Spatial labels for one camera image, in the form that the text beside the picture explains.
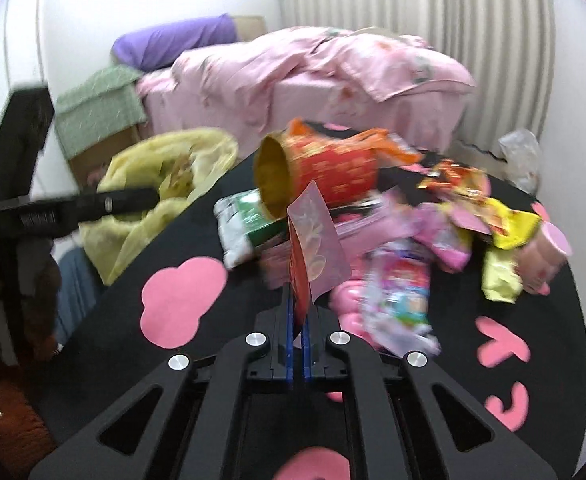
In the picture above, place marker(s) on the orange plastic bag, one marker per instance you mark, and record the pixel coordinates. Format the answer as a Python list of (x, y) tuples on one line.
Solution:
[(377, 141)]

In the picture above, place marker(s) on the cartoon girl snack packet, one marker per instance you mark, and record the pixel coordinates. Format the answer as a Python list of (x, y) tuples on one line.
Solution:
[(396, 298)]

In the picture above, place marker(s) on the pink cream jar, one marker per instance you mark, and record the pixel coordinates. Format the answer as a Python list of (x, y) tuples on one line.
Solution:
[(541, 258)]

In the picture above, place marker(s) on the pink snack wrapper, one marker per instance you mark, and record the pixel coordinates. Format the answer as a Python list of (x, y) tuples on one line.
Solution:
[(388, 222)]

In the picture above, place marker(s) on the white plastic bag on floor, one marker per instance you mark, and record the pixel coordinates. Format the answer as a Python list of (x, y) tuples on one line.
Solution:
[(522, 153)]

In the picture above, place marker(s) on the red gold foil wrapper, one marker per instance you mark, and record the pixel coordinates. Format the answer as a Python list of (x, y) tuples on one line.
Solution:
[(450, 177)]

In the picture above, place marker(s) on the pink caterpillar toy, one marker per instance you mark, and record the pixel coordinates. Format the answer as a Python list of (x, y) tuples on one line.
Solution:
[(345, 301)]

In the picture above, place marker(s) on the pink floral duvet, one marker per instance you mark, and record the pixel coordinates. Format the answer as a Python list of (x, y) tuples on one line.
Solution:
[(242, 76)]

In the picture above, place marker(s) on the small pink candy wrapper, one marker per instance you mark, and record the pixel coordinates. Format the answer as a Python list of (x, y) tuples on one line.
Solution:
[(434, 229)]

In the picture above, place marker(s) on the red gold paper cup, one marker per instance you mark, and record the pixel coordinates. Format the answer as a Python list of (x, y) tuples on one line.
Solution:
[(285, 165)]

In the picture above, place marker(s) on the yellow red snack wrapper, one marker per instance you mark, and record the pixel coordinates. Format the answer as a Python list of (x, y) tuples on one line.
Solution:
[(505, 231)]

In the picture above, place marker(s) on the green checkered cloth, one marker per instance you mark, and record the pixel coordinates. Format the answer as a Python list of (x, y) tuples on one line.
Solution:
[(105, 104)]

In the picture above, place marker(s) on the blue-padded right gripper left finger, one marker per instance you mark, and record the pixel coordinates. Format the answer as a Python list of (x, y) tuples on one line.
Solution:
[(260, 361)]

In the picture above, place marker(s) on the black pink-patterned table cloth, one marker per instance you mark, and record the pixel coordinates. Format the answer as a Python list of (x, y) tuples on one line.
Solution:
[(526, 361)]

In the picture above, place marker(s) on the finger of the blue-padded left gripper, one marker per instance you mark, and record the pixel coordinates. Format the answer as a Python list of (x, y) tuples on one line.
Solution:
[(94, 206)]

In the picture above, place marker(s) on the yellow plastic trash bag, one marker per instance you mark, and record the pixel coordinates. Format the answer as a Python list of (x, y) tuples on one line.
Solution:
[(180, 166)]

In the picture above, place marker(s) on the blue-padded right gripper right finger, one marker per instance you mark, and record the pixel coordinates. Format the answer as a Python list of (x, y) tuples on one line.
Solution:
[(335, 360)]

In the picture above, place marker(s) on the cardboard box nightstand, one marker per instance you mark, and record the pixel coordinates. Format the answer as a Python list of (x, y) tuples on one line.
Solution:
[(89, 166)]

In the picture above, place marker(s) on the beige pleated curtain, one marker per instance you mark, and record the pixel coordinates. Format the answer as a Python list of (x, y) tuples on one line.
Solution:
[(507, 46)]

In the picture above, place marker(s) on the bed with pink sheet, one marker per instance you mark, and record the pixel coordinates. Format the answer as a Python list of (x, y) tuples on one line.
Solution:
[(424, 120)]

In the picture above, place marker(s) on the purple pillow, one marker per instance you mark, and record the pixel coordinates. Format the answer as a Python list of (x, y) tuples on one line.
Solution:
[(159, 46)]

